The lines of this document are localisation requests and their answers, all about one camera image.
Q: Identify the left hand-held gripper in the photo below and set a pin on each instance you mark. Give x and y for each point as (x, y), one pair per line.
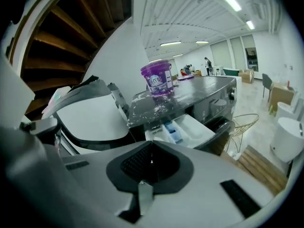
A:
(45, 125)

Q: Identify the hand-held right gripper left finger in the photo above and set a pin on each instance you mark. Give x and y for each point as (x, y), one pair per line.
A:
(95, 172)

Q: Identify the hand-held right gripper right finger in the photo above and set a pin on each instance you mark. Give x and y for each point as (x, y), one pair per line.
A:
(202, 186)

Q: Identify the white detergent drawer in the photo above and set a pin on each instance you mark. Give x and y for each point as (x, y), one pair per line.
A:
(194, 129)

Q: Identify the purple plastic tub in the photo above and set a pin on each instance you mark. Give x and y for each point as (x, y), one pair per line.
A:
(156, 79)

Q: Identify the white grey top-load washing machine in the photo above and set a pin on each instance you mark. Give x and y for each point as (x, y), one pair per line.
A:
(90, 117)

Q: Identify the wooden slat platform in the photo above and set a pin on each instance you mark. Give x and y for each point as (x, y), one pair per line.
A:
(261, 172)

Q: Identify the brown wooden staircase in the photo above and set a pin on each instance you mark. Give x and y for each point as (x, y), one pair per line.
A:
(59, 44)

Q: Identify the round white toilet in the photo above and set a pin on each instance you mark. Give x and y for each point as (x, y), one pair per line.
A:
(285, 139)

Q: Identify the black front-load washing machine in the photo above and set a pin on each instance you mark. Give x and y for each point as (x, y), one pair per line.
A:
(202, 87)

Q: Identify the purple round lid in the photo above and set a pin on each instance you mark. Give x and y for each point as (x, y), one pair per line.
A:
(186, 78)

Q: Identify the white toilet with lid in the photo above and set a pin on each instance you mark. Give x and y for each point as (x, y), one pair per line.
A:
(283, 109)

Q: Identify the white cabinet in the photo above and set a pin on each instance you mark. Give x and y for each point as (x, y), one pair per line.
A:
(217, 71)

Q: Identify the green bathtub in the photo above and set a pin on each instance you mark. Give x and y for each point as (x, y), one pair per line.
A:
(230, 71)

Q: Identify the printed cardboard box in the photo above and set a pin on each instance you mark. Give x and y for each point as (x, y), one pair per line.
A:
(245, 76)

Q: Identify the plain cardboard box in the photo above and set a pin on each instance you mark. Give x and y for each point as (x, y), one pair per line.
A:
(280, 94)

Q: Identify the dark chair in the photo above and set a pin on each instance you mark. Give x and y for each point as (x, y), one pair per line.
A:
(267, 81)

